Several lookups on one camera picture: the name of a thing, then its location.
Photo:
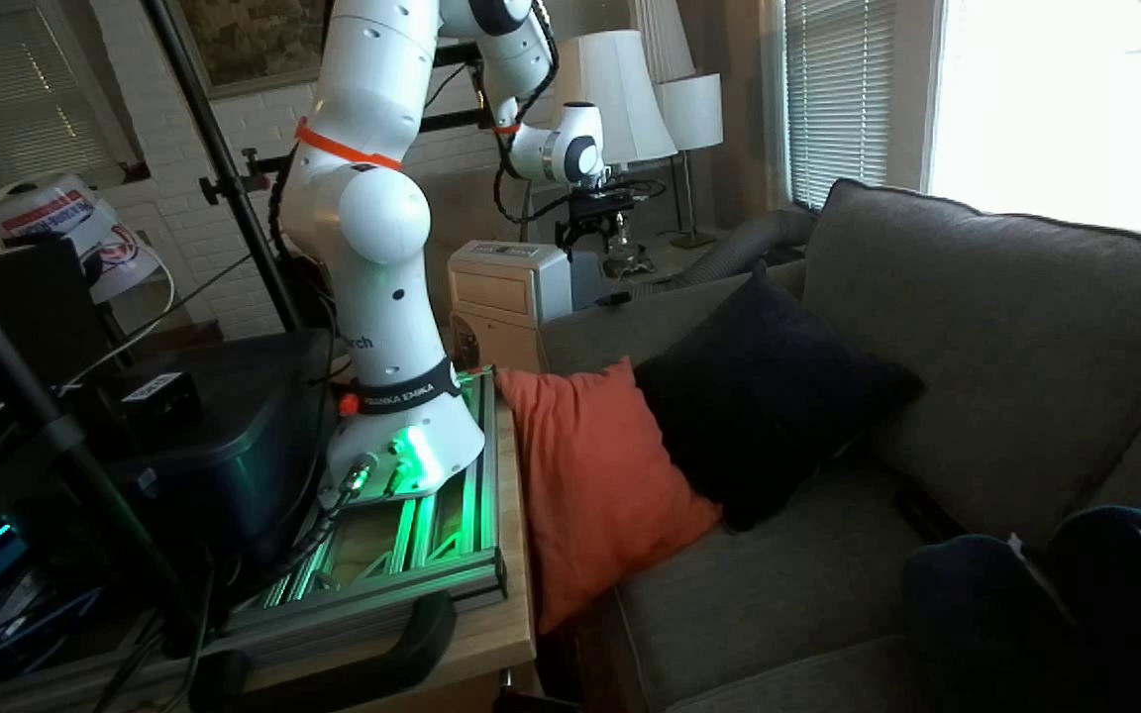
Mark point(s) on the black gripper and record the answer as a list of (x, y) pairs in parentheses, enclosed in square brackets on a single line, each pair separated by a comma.
[(592, 209)]

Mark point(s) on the grey remote control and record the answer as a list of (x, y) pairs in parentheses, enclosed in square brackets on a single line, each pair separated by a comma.
[(612, 299)]

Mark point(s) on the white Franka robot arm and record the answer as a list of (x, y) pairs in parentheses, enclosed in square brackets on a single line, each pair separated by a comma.
[(374, 222)]

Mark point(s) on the grey fabric sofa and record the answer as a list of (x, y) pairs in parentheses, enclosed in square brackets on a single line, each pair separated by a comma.
[(1020, 344)]

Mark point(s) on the large white table lamp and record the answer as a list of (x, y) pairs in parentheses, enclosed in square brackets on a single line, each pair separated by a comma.
[(625, 93)]

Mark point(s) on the small white table lamp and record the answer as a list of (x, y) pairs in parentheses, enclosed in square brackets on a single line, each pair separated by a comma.
[(692, 114)]

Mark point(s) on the black horizontal clamp rod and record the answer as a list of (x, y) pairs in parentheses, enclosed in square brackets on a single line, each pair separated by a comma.
[(458, 119)]

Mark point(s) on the dark navy pillow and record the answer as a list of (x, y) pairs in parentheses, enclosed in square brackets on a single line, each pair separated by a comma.
[(770, 397)]

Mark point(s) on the orange pillow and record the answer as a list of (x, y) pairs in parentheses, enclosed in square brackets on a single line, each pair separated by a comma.
[(597, 490)]

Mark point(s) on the wooden table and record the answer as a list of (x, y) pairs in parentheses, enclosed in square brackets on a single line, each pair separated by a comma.
[(497, 618)]

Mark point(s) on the thin black tripod pole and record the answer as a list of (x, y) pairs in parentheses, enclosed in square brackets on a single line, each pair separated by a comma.
[(218, 162)]

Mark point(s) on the black controller box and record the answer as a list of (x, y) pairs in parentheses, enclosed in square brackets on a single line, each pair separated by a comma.
[(229, 449)]

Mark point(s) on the large window with blinds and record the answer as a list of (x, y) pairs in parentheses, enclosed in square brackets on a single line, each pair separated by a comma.
[(1070, 106)]

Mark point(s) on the small black box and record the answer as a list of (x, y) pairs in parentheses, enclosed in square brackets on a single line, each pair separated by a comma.
[(159, 394)]

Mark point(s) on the white bag with red print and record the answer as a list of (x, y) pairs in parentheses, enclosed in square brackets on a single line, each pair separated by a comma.
[(56, 213)]

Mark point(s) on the thick black tripod pole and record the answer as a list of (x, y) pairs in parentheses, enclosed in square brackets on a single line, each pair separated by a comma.
[(56, 420)]

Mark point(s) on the dark blue bag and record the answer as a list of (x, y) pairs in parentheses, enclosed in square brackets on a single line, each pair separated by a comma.
[(1099, 607)]

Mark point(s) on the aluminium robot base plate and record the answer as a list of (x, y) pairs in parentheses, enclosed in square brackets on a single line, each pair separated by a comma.
[(439, 527)]

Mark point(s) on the framed wall painting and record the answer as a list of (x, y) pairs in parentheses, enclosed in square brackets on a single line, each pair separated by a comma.
[(256, 43)]

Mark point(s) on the dark framed wall mirror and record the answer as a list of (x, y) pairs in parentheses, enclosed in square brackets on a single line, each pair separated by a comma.
[(31, 93)]

